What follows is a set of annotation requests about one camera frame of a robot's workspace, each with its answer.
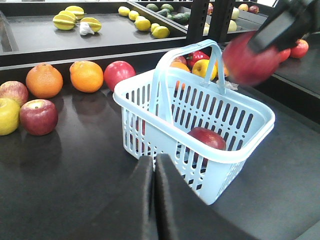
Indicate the red bell pepper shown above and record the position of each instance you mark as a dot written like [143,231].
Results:
[195,56]

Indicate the orange back middle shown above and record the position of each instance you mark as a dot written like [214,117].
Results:
[86,76]

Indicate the light blue plastic basket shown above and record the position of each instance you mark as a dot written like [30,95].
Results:
[160,106]

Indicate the orange back left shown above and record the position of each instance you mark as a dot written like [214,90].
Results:
[44,81]

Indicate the large red apple right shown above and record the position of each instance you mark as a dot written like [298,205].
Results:
[300,50]

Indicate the large red apple back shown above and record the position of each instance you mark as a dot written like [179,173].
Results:
[116,72]

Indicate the yellow lemon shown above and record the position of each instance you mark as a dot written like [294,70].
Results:
[161,32]

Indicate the yellow apple front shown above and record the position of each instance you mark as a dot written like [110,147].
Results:
[9,116]

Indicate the yellow apple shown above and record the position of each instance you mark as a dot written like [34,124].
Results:
[200,69]
[9,116]

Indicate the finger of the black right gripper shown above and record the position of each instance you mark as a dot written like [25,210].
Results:
[290,21]

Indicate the crumpled clear plastic wrap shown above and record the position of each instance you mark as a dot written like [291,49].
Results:
[231,85]

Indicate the green avocado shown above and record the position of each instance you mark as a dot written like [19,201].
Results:
[153,7]

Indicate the orange with nub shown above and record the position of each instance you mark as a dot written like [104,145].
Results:
[180,65]

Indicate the red apple front pair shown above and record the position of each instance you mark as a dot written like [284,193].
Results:
[39,117]

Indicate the small red apple pair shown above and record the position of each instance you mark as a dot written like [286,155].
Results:
[14,90]

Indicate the large red apple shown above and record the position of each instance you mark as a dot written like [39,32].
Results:
[300,50]
[116,72]

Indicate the white garlic bulb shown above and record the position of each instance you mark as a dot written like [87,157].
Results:
[85,29]

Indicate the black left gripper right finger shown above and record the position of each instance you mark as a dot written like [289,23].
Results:
[181,214]

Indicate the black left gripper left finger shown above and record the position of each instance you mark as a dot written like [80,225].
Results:
[127,216]

